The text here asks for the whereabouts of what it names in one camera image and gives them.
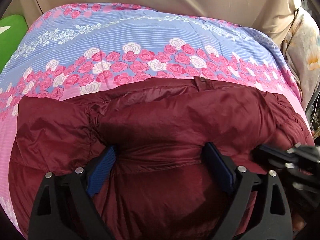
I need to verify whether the pink and blue floral blanket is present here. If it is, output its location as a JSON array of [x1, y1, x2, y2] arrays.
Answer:
[[0, 3, 304, 230]]

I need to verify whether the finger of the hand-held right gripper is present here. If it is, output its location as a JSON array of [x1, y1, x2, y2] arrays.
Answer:
[[256, 142, 320, 164], [284, 162, 320, 193]]

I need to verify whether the green pillow with white stripe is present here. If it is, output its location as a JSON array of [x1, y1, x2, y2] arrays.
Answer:
[[0, 14, 34, 72]]

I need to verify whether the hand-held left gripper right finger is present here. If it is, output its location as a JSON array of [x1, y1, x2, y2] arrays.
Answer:
[[204, 142, 292, 240]]

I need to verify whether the maroon puffer jacket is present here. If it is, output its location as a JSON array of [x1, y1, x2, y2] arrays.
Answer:
[[9, 77, 315, 240]]

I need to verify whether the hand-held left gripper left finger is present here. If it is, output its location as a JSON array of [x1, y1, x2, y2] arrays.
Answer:
[[28, 145, 117, 240]]

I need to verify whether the cream floral cloth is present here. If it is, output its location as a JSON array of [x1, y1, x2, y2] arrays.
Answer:
[[280, 0, 320, 110]]

